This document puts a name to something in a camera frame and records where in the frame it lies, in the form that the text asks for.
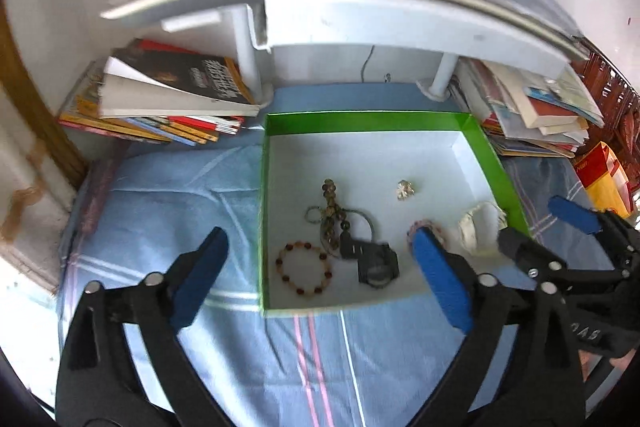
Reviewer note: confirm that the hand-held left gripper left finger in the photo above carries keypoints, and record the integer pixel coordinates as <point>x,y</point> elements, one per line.
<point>200,279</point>

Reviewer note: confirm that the brown wooden furniture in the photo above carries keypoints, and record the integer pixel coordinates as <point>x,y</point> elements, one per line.
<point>612,92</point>

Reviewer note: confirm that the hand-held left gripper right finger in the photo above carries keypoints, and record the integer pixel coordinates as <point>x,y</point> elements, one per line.
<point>442,282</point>

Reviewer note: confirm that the stack of yellow-spined books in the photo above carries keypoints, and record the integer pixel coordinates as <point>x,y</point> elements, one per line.
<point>165,97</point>

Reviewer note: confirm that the brown wooden post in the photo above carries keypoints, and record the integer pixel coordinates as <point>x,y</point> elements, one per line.
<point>35,107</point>

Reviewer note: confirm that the white desk shelf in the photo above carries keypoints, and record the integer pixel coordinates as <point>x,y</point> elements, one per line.
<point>350,22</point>

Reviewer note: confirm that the green cardboard box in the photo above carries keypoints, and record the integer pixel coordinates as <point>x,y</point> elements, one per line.
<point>360,157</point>

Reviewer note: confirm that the blue striped tablecloth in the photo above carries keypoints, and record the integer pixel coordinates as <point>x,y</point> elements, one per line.
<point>175,197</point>

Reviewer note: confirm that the silver bangle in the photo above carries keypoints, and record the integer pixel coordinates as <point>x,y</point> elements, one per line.
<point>369,221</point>

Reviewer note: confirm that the red and yellow box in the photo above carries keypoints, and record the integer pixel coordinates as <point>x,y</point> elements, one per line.
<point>602,177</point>

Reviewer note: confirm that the black wrist watch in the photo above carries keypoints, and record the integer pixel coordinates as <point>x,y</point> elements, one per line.
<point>375,264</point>

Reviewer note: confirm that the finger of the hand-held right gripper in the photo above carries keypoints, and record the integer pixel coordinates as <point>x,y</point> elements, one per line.
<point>530,257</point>
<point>572,212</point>

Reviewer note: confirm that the pile of mixed books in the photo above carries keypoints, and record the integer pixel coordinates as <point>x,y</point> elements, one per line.
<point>535,107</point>

